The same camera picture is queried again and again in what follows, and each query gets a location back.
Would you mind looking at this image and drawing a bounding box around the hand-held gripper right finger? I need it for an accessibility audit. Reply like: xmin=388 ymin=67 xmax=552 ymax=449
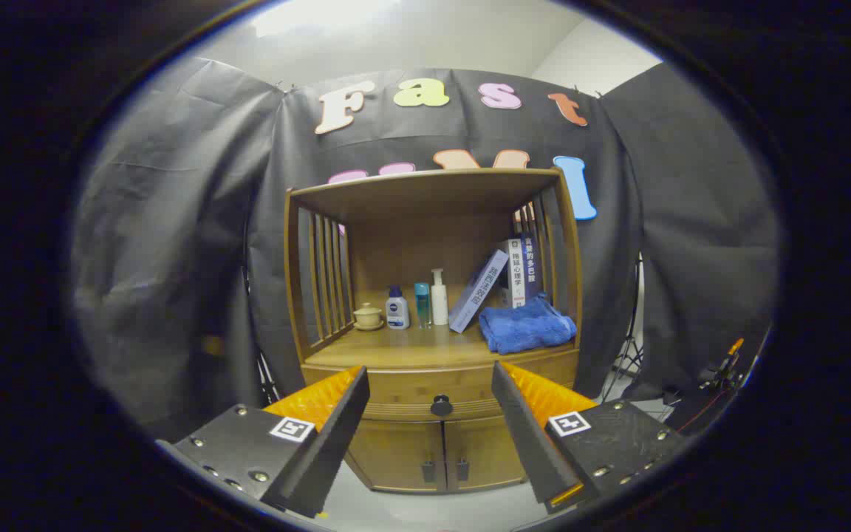
xmin=491 ymin=361 xmax=685 ymax=516

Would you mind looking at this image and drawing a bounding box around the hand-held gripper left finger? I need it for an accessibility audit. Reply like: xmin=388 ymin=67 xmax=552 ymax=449
xmin=156 ymin=364 xmax=371 ymax=519

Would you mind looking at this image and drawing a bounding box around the wooden drawer with black knob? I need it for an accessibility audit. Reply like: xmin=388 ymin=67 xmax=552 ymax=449
xmin=301 ymin=351 xmax=580 ymax=423

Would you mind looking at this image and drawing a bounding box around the wooden cabinet door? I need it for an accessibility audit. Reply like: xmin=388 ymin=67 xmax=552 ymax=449
xmin=344 ymin=419 xmax=447 ymax=494
xmin=445 ymin=415 xmax=537 ymax=490

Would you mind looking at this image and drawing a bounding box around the wooden countertop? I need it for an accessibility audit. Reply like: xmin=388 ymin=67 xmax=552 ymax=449
xmin=307 ymin=284 xmax=578 ymax=370

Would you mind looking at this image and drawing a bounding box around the wooden cabinet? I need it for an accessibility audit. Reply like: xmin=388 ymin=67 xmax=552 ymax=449
xmin=283 ymin=168 xmax=584 ymax=494

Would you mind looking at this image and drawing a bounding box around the blue folded towel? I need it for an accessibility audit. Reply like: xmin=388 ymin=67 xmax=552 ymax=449
xmin=478 ymin=293 xmax=578 ymax=355

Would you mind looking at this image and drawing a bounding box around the beige lidded teacup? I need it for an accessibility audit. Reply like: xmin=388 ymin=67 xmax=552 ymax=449
xmin=352 ymin=302 xmax=385 ymax=331

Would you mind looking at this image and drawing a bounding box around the black tripod stand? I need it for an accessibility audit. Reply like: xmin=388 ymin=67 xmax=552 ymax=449
xmin=603 ymin=255 xmax=648 ymax=403

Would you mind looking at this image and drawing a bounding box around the white bottle with blue cap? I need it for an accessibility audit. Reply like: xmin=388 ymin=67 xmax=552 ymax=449
xmin=385 ymin=285 xmax=410 ymax=330

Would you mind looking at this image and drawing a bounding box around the lavender book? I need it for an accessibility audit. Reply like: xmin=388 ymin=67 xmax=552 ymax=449
xmin=448 ymin=249 xmax=510 ymax=334

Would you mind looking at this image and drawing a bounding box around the white pump bottle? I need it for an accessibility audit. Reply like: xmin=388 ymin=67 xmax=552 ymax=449
xmin=431 ymin=268 xmax=449 ymax=327

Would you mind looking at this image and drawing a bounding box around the white book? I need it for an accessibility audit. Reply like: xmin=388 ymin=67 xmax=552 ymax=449
xmin=499 ymin=238 xmax=528 ymax=309

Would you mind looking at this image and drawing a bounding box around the dark blue book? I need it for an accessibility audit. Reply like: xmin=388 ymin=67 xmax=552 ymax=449
xmin=520 ymin=233 xmax=543 ymax=300

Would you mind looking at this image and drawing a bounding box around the black equipment with orange clamp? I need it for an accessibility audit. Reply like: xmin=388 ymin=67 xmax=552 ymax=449
xmin=662 ymin=338 xmax=766 ymax=437

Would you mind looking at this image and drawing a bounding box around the black backdrop cloth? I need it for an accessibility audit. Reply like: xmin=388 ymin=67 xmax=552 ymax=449
xmin=71 ymin=58 xmax=781 ymax=444

